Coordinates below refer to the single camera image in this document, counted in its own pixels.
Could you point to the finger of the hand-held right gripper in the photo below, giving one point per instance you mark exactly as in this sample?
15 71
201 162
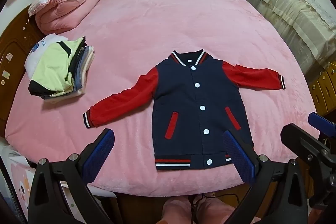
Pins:
302 140
321 121

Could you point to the pink plush bed blanket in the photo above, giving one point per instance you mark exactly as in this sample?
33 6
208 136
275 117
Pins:
157 16

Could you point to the stack of folded clothes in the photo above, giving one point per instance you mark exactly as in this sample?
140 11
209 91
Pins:
55 64

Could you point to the navy and red baseball jacket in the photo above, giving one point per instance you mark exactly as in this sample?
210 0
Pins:
183 98

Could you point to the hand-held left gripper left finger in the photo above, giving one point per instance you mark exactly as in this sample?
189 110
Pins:
98 153

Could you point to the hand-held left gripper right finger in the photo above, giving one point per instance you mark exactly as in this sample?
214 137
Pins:
240 158

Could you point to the wooden headboard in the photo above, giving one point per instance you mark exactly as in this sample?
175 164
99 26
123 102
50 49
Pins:
15 50

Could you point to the pink fuzzy slipper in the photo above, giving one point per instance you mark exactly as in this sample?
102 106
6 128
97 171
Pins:
176 211
212 209

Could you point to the white cartoon bag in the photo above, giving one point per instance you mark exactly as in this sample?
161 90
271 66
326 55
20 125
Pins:
19 187

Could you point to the folded pink quilt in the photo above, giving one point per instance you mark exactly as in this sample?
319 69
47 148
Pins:
65 8

